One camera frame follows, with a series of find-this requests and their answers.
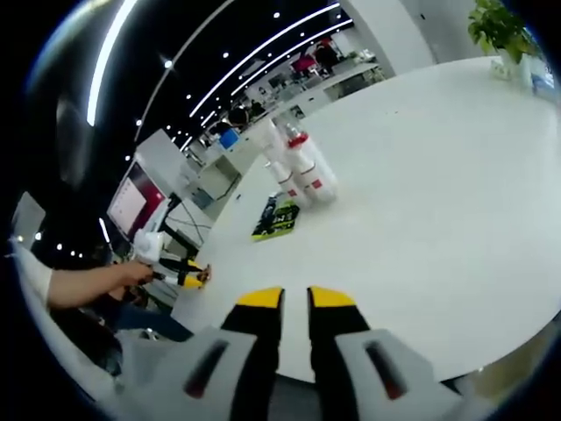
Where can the person's blue jeans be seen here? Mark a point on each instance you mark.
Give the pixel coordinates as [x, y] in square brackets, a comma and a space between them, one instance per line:
[153, 324]

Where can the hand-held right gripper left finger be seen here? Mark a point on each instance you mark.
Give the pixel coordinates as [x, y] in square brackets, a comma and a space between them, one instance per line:
[258, 342]

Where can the clear cap white skincare bottle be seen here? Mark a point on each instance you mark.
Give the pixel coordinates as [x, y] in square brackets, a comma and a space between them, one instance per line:
[324, 175]

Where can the person's left hand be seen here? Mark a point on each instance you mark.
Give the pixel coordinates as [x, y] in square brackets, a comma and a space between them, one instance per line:
[131, 275]

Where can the red collar skincare pump bottle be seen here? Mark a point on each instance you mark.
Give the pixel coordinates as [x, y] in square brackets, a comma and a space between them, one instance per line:
[298, 155]

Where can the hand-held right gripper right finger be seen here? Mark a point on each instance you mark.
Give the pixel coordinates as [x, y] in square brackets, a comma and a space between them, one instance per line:
[333, 351]

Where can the white skincare tube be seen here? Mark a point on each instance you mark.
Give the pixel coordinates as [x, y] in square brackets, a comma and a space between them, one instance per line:
[276, 149]

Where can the blue box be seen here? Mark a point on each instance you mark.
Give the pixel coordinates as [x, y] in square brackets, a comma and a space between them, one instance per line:
[229, 139]

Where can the person's white shirt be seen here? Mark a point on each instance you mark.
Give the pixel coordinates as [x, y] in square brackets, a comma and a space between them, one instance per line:
[52, 342]

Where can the red background screen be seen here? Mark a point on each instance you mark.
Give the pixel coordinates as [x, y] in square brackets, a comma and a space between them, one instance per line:
[302, 65]

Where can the green black foil packet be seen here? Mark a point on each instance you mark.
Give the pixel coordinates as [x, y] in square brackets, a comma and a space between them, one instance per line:
[280, 221]

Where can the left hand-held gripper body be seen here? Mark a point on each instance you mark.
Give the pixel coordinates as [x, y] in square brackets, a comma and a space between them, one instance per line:
[149, 247]

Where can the potted green plant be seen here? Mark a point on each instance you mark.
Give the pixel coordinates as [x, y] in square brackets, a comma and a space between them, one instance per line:
[499, 26]

